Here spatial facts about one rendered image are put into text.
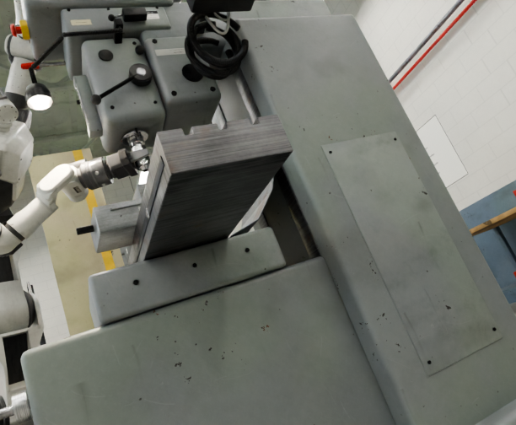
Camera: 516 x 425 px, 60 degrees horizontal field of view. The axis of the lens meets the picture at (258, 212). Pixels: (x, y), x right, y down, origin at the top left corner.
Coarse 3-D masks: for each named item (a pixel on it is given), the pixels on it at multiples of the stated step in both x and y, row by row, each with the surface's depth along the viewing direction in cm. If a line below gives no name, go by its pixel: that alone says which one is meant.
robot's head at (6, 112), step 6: (0, 102) 148; (6, 102) 148; (0, 108) 146; (6, 108) 148; (12, 108) 149; (0, 114) 147; (6, 114) 148; (12, 114) 150; (18, 114) 151; (0, 120) 148; (6, 120) 150; (12, 120) 151
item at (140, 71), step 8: (136, 64) 136; (136, 72) 135; (144, 72) 136; (152, 72) 138; (128, 80) 133; (136, 80) 134; (144, 80) 135; (112, 88) 130; (96, 96) 126; (104, 96) 129; (96, 104) 127
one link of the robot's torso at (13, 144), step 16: (0, 128) 153; (16, 128) 160; (0, 144) 147; (16, 144) 153; (32, 144) 167; (0, 160) 148; (16, 160) 152; (0, 176) 150; (16, 176) 154; (0, 192) 156; (16, 192) 162; (0, 208) 160
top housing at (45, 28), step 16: (32, 0) 133; (48, 0) 135; (64, 0) 137; (80, 0) 139; (96, 0) 141; (112, 0) 143; (128, 0) 146; (144, 0) 148; (160, 0) 150; (32, 16) 136; (48, 16) 138; (32, 32) 142; (48, 32) 144; (32, 48) 149
